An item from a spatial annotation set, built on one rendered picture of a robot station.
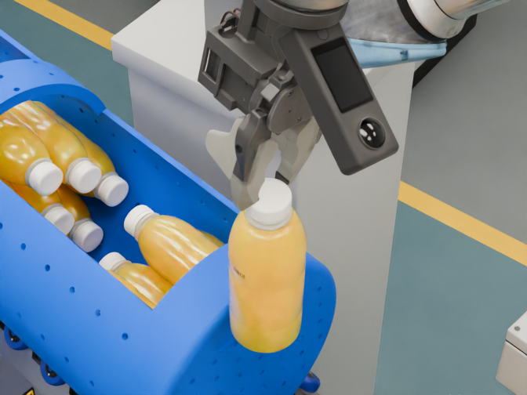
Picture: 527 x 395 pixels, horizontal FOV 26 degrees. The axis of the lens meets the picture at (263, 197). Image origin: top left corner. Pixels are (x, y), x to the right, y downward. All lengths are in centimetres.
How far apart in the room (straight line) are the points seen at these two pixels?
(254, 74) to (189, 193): 59
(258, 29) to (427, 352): 183
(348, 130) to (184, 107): 76
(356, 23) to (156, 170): 33
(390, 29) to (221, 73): 44
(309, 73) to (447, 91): 243
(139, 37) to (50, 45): 186
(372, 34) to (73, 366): 49
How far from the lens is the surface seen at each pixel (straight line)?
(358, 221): 176
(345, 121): 82
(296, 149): 94
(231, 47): 87
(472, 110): 320
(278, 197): 95
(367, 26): 131
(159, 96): 159
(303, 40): 83
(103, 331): 119
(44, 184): 138
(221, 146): 93
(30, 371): 149
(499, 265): 283
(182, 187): 144
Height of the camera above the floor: 213
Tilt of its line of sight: 47 degrees down
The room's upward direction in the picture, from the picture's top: straight up
